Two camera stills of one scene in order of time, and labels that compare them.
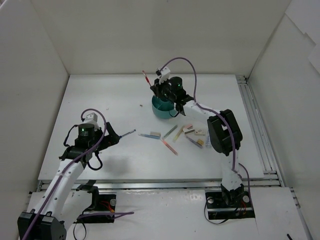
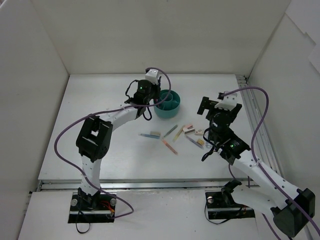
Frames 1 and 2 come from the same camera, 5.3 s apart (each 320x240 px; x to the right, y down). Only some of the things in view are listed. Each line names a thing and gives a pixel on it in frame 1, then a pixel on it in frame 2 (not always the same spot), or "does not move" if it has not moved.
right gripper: [157, 89] → [208, 105]
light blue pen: [150, 136] does not move
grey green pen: [170, 131] does not move
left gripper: [107, 136] → [157, 90]
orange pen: [169, 147] does not move
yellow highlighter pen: [177, 135] does not move
